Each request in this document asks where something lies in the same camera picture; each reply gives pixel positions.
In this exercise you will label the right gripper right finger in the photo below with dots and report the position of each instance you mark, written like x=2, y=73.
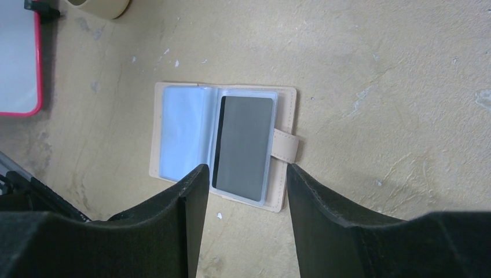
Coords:
x=336, y=237

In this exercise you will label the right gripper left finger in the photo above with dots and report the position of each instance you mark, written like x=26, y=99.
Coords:
x=160, y=237

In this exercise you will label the black credit card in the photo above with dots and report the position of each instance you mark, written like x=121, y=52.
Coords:
x=242, y=147

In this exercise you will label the blue credit card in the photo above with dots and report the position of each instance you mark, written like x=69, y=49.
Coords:
x=187, y=129

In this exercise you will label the beige leather card holder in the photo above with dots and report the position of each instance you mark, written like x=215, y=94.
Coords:
x=284, y=144

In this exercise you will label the beige plastic tray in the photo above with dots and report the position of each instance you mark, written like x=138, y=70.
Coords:
x=104, y=9

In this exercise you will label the black board clip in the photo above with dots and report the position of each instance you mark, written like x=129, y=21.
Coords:
x=45, y=12

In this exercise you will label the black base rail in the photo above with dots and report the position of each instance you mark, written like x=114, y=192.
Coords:
x=21, y=191

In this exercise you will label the white board with pink frame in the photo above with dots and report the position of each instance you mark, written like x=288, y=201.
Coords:
x=21, y=71

